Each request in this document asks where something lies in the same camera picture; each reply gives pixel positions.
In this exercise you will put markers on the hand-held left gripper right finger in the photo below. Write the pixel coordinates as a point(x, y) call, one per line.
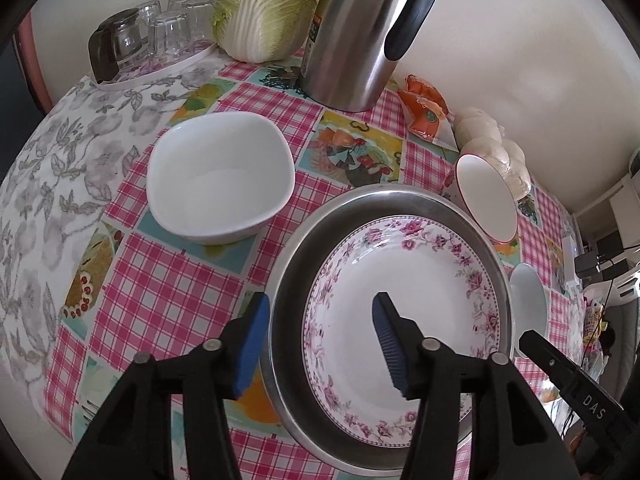
point(387, 345)

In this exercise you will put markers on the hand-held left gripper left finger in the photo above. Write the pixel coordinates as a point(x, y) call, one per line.
point(250, 345)

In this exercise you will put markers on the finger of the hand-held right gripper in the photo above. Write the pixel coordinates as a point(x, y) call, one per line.
point(547, 357)

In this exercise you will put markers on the small floral bowl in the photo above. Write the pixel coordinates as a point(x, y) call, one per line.
point(527, 300)

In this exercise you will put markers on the pink floral round plate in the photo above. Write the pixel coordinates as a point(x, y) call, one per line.
point(375, 270)

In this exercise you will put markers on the stainless steel basin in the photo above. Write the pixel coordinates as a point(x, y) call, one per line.
point(292, 280)

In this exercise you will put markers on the colourful printed packet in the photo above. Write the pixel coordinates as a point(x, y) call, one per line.
point(592, 320)

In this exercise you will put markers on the pink checkered tablecloth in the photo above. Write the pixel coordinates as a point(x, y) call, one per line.
point(165, 300)

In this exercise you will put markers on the white power strip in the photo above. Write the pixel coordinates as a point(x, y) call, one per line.
point(569, 260)

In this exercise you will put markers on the black charger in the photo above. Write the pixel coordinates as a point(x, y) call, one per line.
point(586, 262)

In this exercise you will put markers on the white square bowl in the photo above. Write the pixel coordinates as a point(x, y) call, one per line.
point(215, 185)

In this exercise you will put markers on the strawberry print bowl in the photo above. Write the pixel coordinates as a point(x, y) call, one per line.
point(487, 195)

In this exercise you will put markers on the cream wooden shelf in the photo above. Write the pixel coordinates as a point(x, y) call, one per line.
point(625, 200)

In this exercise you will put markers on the orange snack packet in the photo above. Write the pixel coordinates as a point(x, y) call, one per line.
point(425, 110)

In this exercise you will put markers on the bag of steamed buns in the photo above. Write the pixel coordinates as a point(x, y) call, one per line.
point(480, 125)

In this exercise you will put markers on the grey floral cloth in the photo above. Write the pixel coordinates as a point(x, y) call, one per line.
point(50, 185)

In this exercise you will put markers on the white tray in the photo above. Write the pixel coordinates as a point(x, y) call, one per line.
point(150, 77)

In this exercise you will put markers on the stainless steel thermos jug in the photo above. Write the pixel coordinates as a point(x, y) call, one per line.
point(350, 35)

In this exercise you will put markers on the clear drinking glass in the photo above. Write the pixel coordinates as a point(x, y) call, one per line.
point(182, 1)
point(200, 22)
point(169, 35)
point(147, 14)

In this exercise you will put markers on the napa cabbage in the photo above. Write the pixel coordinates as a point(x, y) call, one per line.
point(260, 10)

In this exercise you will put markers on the dark cabinet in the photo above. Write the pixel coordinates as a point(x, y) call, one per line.
point(12, 85)

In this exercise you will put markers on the pink board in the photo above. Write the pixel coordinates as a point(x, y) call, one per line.
point(35, 60)

